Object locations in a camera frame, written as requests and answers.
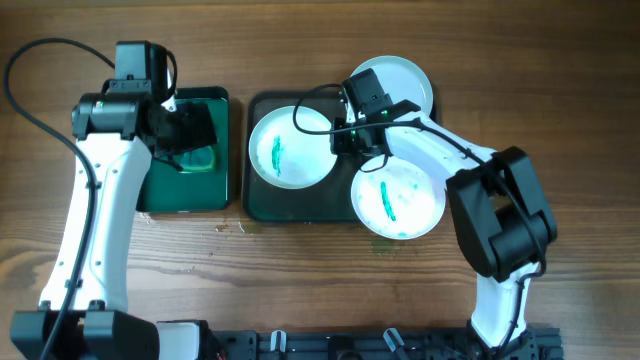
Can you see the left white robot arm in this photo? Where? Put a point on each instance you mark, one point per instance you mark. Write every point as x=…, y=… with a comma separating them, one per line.
x=83, y=310

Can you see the large dark serving tray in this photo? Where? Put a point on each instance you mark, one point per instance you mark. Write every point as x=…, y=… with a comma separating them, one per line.
x=328, y=201

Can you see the white plate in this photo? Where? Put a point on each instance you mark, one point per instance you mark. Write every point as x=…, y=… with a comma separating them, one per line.
x=402, y=80
x=285, y=157
x=395, y=199

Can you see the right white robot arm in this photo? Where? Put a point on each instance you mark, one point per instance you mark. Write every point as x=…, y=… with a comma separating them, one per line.
x=502, y=220

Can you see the white plate top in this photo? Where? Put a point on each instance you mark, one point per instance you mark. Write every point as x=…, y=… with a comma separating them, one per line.
x=402, y=80

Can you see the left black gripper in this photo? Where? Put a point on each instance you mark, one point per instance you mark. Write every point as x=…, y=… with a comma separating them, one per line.
x=197, y=130

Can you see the white plate bottom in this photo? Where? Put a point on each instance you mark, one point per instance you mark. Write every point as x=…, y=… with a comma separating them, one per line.
x=395, y=199

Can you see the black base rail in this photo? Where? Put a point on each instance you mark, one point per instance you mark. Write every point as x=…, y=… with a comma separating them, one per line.
x=350, y=345

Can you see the green yellow sponge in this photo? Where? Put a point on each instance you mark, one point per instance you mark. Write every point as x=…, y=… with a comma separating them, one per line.
x=199, y=160

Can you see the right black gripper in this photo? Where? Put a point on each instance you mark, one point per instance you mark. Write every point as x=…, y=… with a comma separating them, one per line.
x=338, y=144

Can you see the small green water tray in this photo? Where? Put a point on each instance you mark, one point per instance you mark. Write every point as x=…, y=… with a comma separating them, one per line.
x=167, y=189

